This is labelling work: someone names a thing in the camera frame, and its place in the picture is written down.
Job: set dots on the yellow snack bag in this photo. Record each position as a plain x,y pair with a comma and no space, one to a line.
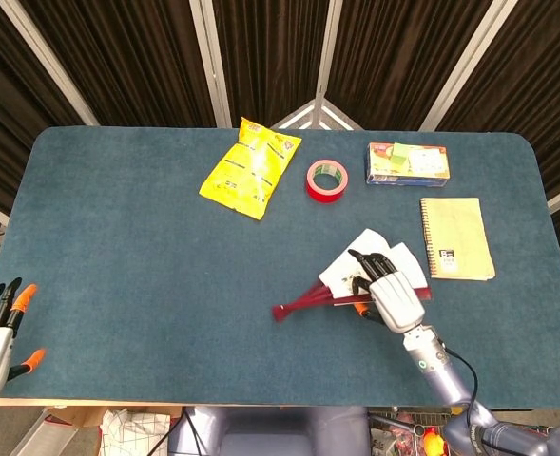
246,176

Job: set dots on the yellow spiral notebook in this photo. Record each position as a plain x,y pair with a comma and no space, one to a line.
455,228

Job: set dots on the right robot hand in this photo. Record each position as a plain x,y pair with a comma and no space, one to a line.
396,299

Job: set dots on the white triangular frame foot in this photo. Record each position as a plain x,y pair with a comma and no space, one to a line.
298,116

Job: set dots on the white frame post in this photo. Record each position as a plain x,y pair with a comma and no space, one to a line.
329,47
210,62
465,62
51,62

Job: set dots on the red ribbed white paper fan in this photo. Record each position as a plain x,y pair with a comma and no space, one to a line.
303,301

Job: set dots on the blue table cloth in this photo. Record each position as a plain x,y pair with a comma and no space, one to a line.
141,285

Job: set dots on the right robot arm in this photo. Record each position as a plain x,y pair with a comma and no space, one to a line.
443,375

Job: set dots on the white checkered cloth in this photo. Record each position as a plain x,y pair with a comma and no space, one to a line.
132,434

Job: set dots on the blue cardboard box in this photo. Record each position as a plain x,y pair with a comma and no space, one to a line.
427,164

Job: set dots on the grey robot torso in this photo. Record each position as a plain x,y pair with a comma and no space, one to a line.
270,432

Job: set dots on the orange toy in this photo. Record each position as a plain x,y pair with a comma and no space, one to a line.
432,442

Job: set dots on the red tape roll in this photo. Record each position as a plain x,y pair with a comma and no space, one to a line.
324,194

